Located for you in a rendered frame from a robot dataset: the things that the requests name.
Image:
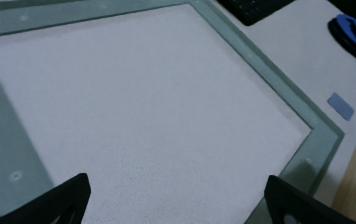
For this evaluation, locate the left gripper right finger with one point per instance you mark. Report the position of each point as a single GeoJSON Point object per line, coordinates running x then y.
{"type": "Point", "coordinates": [286, 202]}

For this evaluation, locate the black keyboard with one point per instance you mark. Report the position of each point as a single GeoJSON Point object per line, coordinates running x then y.
{"type": "Point", "coordinates": [249, 12]}

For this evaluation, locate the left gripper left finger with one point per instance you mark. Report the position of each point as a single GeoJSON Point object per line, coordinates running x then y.
{"type": "Point", "coordinates": [67, 200]}

